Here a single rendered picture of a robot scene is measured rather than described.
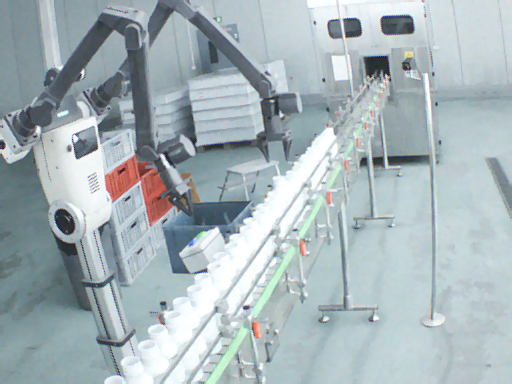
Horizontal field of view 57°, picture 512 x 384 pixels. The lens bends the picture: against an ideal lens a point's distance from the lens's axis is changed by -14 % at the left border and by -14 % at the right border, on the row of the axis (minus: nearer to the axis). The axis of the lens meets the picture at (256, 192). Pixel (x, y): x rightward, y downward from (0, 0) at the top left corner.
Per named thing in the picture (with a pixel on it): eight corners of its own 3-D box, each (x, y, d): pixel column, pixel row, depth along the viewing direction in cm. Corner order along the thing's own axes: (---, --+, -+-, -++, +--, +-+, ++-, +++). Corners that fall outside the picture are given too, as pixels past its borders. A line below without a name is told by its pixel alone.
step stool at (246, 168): (252, 192, 591) (247, 155, 580) (288, 201, 542) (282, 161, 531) (216, 204, 567) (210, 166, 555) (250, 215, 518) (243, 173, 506)
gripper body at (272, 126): (262, 136, 177) (258, 114, 175) (292, 133, 174) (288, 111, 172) (256, 140, 171) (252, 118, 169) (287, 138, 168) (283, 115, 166)
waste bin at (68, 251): (110, 317, 347) (85, 232, 329) (63, 311, 362) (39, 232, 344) (138, 289, 388) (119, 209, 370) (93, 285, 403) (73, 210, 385)
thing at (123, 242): (124, 260, 389) (117, 232, 382) (81, 260, 398) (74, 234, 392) (152, 230, 445) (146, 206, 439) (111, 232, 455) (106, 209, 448)
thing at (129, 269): (131, 286, 395) (124, 260, 389) (88, 285, 404) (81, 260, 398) (157, 254, 452) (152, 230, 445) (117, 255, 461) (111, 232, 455)
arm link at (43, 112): (115, -11, 125) (105, 1, 117) (153, 16, 131) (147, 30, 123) (36, 100, 146) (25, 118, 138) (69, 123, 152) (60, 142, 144)
